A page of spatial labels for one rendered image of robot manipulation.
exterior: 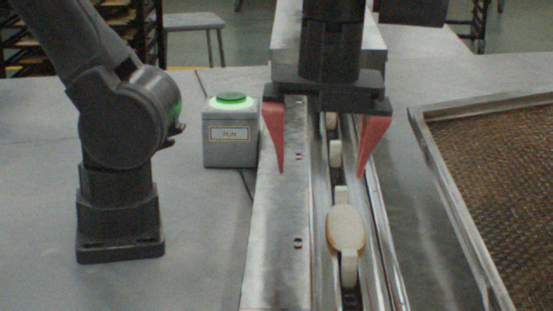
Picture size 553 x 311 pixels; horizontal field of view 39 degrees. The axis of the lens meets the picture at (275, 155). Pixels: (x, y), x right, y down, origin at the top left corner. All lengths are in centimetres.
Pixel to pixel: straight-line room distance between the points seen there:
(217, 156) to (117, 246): 26
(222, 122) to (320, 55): 29
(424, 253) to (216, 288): 21
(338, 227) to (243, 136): 27
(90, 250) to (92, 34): 20
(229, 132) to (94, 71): 29
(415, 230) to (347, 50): 23
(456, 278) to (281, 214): 18
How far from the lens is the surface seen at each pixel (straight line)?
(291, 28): 133
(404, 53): 163
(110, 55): 73
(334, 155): 92
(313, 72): 70
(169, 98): 77
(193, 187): 93
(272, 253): 68
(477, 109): 96
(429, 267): 76
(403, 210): 87
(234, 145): 97
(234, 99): 97
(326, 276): 67
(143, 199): 78
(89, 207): 78
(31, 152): 108
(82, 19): 73
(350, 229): 73
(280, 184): 82
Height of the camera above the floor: 118
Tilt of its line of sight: 21 degrees down
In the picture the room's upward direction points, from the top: straight up
